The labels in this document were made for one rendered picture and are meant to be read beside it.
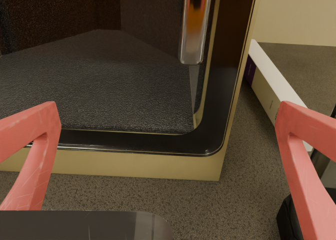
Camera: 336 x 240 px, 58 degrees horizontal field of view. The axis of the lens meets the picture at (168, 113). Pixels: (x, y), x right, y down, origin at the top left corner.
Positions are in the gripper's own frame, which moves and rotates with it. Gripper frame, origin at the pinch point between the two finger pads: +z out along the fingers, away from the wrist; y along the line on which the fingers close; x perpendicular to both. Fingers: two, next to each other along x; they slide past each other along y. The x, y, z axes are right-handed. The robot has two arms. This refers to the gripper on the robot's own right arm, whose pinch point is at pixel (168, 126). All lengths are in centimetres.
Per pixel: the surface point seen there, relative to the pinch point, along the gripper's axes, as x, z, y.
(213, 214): 19.0, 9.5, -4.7
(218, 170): 17.0, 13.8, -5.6
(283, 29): 17, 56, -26
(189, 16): -2.2, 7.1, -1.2
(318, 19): 14, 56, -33
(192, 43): -0.5, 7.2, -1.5
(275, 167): 19.2, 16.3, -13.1
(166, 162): 15.9, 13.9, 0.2
